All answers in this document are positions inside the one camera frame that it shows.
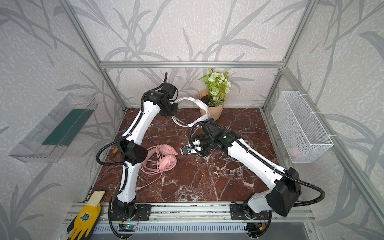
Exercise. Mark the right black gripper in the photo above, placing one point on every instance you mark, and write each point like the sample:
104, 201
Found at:
199, 144

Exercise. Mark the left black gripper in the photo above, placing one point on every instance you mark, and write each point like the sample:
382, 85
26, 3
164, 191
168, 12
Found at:
173, 108

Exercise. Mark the white headphones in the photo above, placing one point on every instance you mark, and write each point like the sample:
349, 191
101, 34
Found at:
191, 116

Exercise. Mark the pink headphones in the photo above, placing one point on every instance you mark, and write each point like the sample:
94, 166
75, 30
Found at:
166, 159

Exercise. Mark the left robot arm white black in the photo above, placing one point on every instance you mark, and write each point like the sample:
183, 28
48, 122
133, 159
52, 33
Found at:
159, 100

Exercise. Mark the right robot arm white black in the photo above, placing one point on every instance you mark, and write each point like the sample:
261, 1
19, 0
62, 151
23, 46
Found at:
285, 189

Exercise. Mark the beige flower pot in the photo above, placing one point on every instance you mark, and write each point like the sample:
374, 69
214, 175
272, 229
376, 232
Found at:
215, 112

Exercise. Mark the green artificial plant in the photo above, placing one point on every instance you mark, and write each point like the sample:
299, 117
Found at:
218, 85

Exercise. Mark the pink object in basket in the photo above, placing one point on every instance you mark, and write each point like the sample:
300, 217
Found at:
296, 153

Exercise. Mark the yellow black work glove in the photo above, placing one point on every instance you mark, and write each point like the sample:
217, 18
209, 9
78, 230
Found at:
83, 225

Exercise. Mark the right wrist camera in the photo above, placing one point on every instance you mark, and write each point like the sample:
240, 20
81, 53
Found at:
189, 149

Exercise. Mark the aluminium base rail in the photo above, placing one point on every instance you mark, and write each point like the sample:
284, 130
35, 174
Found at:
193, 212

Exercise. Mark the white wire mesh basket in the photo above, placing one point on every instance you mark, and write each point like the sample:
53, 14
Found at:
300, 127

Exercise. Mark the clear plastic wall tray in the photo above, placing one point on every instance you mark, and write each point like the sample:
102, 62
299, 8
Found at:
48, 141

